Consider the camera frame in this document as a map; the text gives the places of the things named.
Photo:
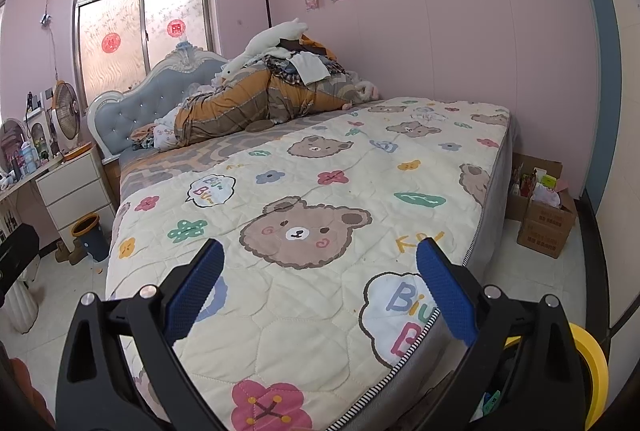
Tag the white nightstand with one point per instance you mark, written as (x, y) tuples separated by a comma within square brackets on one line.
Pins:
[(70, 191)]

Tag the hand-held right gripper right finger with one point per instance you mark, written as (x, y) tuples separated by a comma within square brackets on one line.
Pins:
[(447, 291)]

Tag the group of cosmetic bottles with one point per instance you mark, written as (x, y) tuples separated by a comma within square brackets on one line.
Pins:
[(30, 158)]

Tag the yellow rimmed black trash bin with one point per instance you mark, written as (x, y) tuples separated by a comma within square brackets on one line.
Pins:
[(592, 361)]

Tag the brown slipper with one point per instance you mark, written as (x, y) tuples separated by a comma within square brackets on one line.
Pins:
[(67, 256)]

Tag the blue tufted headboard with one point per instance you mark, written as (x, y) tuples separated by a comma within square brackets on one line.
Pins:
[(125, 121)]

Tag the pile of clothes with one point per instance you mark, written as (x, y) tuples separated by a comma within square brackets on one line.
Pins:
[(310, 66)]

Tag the dark bin with orange rim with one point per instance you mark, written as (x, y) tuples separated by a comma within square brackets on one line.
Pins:
[(92, 243)]

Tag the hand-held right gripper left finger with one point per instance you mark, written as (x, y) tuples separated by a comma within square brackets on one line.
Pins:
[(195, 291)]

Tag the orange brown folded quilt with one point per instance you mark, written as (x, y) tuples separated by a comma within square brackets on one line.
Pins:
[(225, 106)]

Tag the standing fan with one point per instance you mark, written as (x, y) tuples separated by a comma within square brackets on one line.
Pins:
[(67, 108)]

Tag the printed cardboard box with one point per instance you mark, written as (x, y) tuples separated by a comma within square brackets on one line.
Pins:
[(542, 231)]

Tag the window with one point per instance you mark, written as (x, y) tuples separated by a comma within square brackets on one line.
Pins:
[(120, 16)]

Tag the pink white plush toy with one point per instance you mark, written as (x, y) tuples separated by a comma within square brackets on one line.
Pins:
[(365, 91)]

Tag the long white plush toy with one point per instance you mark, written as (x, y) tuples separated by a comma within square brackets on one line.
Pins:
[(270, 38)]

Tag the bed with bear quilt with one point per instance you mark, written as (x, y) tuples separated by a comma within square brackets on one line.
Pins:
[(325, 181)]

